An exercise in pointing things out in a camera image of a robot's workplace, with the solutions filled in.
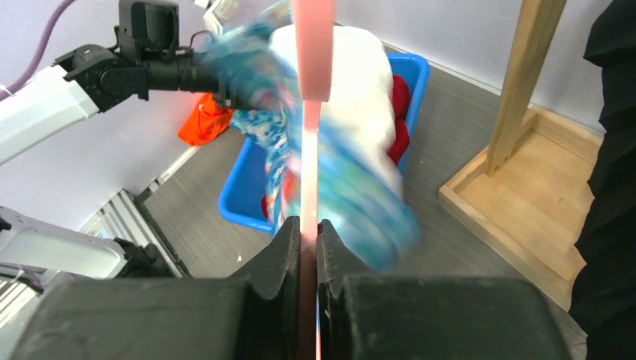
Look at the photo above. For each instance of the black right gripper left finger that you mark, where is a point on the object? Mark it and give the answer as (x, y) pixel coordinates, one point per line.
(249, 315)

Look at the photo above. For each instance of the orange cloth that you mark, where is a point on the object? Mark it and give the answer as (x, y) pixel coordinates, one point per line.
(205, 123)

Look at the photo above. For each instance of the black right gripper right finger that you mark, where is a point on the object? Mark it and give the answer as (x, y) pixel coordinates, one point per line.
(365, 315)

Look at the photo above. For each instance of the aluminium frame rail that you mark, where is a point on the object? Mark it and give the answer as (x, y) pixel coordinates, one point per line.
(123, 216)

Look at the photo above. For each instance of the black garment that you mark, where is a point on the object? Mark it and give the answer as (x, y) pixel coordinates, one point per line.
(603, 293)

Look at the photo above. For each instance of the pink plastic hanger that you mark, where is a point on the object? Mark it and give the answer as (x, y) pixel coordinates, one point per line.
(314, 22)

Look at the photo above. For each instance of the blue plastic bin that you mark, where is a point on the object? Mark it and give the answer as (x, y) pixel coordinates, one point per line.
(239, 201)

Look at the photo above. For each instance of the red pleated skirt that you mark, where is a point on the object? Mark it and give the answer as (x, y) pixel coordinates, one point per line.
(371, 110)

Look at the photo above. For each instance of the wooden rack post left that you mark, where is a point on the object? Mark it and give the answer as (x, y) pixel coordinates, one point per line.
(536, 26)

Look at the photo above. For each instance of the blue floral garment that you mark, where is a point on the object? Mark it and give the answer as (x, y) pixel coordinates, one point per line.
(373, 222)

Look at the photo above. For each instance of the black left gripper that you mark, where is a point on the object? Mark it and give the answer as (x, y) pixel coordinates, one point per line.
(197, 77)

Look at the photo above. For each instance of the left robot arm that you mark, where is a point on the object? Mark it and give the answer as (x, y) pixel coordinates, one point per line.
(89, 80)

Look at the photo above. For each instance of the wooden rack base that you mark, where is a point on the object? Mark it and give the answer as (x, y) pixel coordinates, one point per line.
(531, 211)

